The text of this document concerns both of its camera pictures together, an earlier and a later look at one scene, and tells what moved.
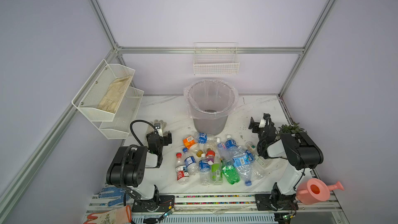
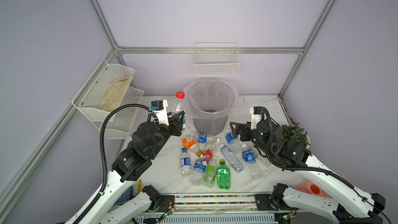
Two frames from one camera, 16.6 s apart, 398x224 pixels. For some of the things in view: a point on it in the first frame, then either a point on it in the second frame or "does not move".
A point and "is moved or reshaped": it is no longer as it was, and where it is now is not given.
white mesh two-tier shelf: (110, 98) does not move
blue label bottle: (190, 162) is moved or reshaped
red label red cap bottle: (182, 175) -> (179, 106)
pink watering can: (314, 190) does not move
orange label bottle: (190, 141) does not move
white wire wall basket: (214, 58) does not move
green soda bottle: (230, 172) -> (223, 175)
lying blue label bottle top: (203, 138) does not move
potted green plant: (293, 128) does not move
